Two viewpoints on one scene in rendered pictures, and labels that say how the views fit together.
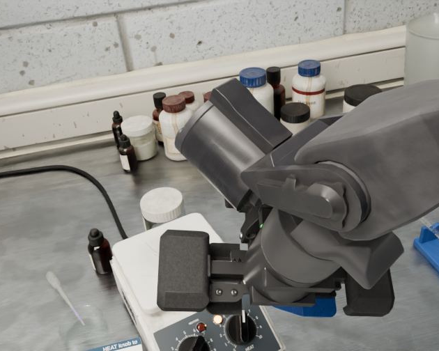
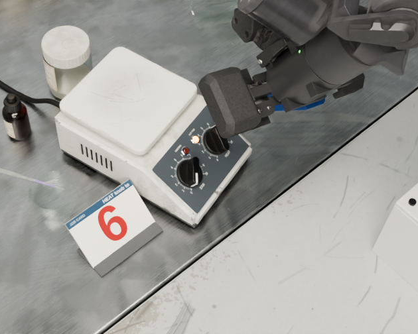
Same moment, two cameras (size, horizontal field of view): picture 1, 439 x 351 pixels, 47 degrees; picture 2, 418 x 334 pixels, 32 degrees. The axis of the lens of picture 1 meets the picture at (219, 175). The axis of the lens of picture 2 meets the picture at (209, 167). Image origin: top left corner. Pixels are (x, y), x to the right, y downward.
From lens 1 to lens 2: 42 cm
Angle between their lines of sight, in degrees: 33
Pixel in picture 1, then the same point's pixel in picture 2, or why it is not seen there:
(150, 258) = (109, 105)
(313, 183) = (392, 22)
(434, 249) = not seen: hidden behind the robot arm
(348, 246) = (390, 52)
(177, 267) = (233, 101)
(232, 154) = (303, 8)
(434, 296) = not seen: hidden behind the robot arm
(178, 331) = (170, 160)
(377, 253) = (405, 52)
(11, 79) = not seen: outside the picture
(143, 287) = (124, 133)
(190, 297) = (250, 120)
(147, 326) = (143, 166)
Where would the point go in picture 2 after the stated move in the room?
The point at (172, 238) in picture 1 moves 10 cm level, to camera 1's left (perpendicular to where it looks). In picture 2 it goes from (219, 79) to (125, 124)
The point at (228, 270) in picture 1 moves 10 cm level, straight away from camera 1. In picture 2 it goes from (262, 92) to (204, 27)
